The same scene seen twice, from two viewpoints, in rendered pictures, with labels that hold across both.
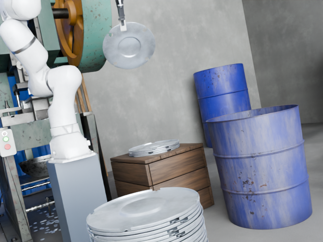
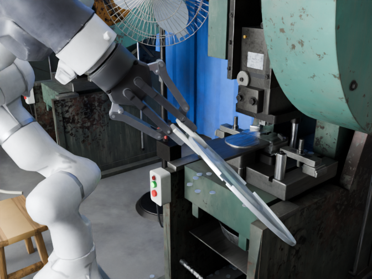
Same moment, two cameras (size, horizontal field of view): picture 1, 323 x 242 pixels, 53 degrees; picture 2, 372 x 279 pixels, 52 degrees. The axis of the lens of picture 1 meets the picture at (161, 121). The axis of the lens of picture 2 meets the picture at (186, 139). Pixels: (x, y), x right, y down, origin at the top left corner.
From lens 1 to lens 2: 184 cm
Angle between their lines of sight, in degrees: 82
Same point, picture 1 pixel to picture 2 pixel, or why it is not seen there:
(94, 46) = (311, 104)
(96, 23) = (297, 62)
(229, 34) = not seen: outside the picture
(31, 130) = (201, 185)
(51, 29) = not seen: hidden behind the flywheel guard
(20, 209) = (167, 257)
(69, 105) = (56, 235)
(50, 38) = not seen: hidden behind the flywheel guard
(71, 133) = (52, 268)
